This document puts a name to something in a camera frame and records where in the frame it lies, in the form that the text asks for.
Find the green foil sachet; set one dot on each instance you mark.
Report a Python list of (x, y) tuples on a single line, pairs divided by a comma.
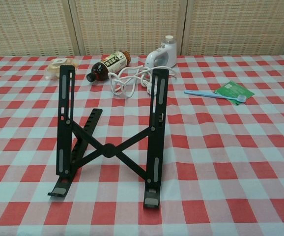
[(233, 89)]

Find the bamboo screen panel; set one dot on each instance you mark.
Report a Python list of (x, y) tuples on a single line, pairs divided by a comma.
[(29, 27), (237, 24), (129, 24)]

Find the black folding laptop stand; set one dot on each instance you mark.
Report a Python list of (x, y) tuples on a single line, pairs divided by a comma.
[(107, 150)]

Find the white handheld steam iron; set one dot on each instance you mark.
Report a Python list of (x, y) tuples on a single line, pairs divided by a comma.
[(169, 52)]

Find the light blue toothbrush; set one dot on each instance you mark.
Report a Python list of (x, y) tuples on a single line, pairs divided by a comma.
[(198, 93)]

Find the clear snack bag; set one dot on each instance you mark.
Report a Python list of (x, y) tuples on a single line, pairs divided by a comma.
[(54, 67)]

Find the brown tea bottle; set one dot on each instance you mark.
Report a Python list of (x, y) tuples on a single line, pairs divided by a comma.
[(107, 65)]

